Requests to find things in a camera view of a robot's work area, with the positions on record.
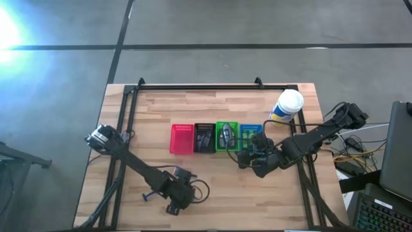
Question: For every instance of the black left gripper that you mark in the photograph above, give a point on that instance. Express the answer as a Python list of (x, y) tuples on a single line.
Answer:
[(181, 195)]

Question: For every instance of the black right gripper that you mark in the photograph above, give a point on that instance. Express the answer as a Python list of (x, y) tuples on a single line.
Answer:
[(254, 158)]

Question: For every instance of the green travel bottle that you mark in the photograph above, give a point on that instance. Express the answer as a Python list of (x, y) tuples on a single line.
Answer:
[(249, 135)]

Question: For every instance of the dark grey bottle silver label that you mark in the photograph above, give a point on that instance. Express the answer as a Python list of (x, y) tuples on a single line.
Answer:
[(226, 133)]

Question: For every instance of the dark grey deodorant bottle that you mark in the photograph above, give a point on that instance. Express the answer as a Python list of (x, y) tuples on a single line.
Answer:
[(200, 140), (207, 138)]

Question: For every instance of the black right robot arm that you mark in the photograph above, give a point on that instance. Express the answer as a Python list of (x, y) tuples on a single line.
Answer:
[(315, 135)]

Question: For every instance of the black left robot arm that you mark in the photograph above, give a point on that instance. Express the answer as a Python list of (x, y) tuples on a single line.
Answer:
[(135, 161)]

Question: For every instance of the blue plastic basket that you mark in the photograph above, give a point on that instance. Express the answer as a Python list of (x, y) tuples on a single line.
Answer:
[(246, 127)]

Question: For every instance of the small blue plastic item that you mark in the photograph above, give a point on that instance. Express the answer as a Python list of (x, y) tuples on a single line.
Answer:
[(148, 195)]

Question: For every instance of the green plastic basket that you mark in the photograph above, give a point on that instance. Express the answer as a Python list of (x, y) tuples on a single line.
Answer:
[(219, 148)]

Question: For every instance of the white yellow wipes canister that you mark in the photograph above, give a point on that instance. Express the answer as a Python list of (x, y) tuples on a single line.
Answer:
[(286, 108)]

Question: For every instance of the black plastic basket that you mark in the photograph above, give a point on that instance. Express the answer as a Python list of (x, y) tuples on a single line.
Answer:
[(197, 127)]

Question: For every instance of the red plastic basket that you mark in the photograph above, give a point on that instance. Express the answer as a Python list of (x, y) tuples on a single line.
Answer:
[(181, 143)]

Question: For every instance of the black power adapter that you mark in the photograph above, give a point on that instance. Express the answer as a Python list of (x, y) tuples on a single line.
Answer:
[(353, 144)]

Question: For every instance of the grey laptop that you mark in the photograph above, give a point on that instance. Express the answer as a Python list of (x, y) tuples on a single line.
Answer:
[(397, 151)]

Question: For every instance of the black backlit keyboard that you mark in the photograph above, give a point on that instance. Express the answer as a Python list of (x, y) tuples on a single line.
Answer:
[(383, 216)]

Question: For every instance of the black metal stand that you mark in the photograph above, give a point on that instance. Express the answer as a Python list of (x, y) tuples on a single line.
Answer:
[(22, 158)]

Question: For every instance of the black frame clamp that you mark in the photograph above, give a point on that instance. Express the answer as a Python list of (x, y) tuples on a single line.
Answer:
[(258, 82), (140, 81)]

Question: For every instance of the black aluminium table frame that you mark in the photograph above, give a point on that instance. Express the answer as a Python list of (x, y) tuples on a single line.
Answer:
[(128, 106)]

